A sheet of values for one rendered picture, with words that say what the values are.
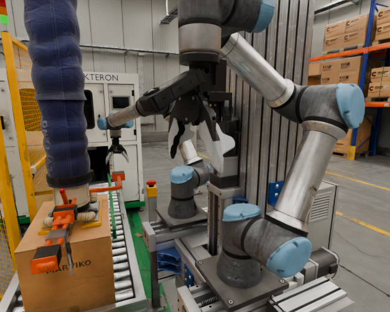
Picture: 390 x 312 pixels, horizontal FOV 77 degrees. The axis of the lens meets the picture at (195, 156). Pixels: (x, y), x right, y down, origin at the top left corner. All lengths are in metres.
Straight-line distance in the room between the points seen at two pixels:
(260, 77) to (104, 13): 9.83
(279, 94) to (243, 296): 0.59
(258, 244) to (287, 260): 0.08
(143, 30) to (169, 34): 1.01
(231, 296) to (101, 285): 0.82
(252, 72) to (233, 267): 0.57
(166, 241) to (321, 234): 0.71
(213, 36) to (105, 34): 9.82
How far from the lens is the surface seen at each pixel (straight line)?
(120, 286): 1.67
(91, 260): 1.39
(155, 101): 0.38
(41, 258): 0.97
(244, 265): 0.82
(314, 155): 0.71
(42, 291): 1.48
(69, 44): 1.39
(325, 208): 1.23
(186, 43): 0.44
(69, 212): 1.27
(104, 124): 1.52
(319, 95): 0.76
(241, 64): 0.67
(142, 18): 10.65
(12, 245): 2.17
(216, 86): 0.47
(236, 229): 0.75
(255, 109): 0.90
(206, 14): 0.45
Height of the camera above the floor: 1.58
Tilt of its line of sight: 12 degrees down
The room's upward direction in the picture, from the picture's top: straight up
